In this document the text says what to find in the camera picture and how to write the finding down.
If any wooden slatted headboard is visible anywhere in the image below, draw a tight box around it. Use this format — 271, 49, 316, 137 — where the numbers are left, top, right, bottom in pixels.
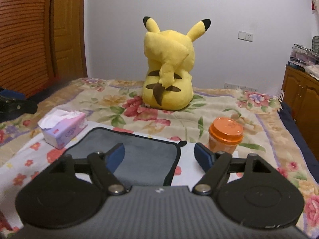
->
1, 0, 88, 97

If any purple tissue box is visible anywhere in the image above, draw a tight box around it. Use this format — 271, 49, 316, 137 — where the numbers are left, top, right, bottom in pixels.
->
37, 109, 87, 149

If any wooden sideboard cabinet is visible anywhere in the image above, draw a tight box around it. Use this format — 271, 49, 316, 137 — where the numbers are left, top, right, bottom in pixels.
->
282, 65, 319, 158

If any white wall socket strip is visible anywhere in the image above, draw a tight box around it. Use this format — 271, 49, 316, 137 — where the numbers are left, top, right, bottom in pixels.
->
223, 83, 258, 92

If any white fruit print cloth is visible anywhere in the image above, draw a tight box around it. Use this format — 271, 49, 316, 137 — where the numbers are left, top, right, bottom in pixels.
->
0, 121, 240, 229

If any dark blue mattress edge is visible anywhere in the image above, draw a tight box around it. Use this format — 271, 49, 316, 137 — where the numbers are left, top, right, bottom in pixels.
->
278, 102, 319, 182

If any white wall switch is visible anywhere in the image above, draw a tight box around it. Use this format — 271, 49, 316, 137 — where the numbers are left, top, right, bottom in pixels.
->
238, 31, 254, 42

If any floral bed sheet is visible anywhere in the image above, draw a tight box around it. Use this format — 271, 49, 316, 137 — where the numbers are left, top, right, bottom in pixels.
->
1, 78, 318, 238

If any clutter pile on cabinet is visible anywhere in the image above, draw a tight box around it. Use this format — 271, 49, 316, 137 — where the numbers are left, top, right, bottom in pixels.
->
288, 36, 319, 80

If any purple and grey towel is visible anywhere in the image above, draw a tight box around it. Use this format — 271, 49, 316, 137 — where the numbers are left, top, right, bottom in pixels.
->
65, 127, 187, 188

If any orange lidded cup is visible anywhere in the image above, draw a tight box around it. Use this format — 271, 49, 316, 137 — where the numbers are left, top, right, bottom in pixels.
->
208, 117, 243, 154

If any yellow Pikachu plush toy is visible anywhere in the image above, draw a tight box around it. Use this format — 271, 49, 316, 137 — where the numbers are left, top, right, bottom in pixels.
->
142, 16, 211, 111

